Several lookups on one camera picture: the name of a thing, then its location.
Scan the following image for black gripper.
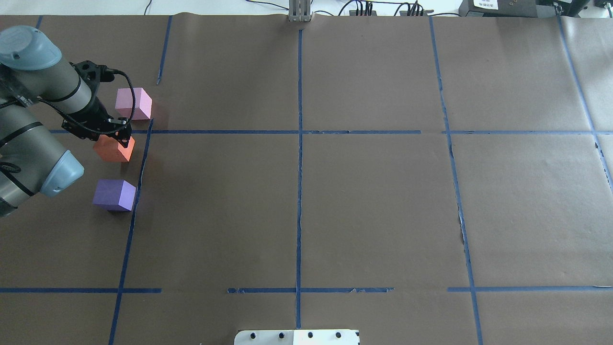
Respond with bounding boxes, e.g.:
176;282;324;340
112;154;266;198
62;97;132;142

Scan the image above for orange foam cube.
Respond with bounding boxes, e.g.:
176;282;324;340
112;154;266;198
93;135;136;163

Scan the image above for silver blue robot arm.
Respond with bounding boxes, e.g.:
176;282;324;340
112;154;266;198
0;25;136;218

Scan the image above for pink foam cube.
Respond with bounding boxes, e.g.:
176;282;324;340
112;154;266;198
114;88;153;120

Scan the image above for purple foam cube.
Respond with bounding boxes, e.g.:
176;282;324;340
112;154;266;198
92;179;136;212

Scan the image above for black usb hub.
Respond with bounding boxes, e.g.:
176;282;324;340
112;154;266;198
394;2;434;17
348;1;376;17

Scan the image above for black computer box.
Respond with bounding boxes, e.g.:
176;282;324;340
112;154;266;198
458;0;589;18

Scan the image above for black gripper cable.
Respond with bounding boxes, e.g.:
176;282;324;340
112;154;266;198
0;69;137;144

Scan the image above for grey aluminium frame post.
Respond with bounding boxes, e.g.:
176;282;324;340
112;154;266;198
288;0;313;23

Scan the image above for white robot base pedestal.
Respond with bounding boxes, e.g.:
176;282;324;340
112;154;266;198
234;328;361;345

